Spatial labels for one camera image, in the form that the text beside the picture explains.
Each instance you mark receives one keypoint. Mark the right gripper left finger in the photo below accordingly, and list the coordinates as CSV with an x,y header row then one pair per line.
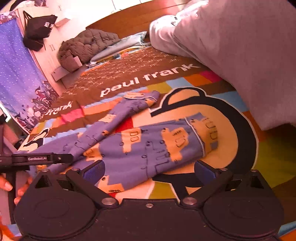
x,y
83,181

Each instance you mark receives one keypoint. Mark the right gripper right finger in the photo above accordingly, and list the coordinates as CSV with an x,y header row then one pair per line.
x,y
213,180

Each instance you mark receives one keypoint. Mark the blue patterned pants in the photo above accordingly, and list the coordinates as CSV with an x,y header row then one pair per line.
x,y
132,156

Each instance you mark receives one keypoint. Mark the colourful paul frank blanket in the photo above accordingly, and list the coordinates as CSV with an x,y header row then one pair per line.
x,y
183,87

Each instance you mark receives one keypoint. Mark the blue fabric wardrobe cover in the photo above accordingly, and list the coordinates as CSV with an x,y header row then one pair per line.
x,y
25,92

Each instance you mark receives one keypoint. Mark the white nightstand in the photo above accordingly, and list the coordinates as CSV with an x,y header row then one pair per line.
x,y
46,59

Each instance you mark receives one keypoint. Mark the brown quilted jacket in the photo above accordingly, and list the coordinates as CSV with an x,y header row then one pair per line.
x,y
84,46

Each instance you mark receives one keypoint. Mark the black bag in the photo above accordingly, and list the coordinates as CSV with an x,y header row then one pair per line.
x,y
36,30

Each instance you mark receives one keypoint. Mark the grey duvet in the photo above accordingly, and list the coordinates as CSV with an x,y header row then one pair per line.
x,y
250,44

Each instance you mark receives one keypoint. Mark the light blue pillow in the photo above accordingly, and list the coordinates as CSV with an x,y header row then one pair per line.
x,y
131,42

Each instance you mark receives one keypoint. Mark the wooden headboard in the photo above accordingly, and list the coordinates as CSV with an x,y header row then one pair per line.
x,y
137,18

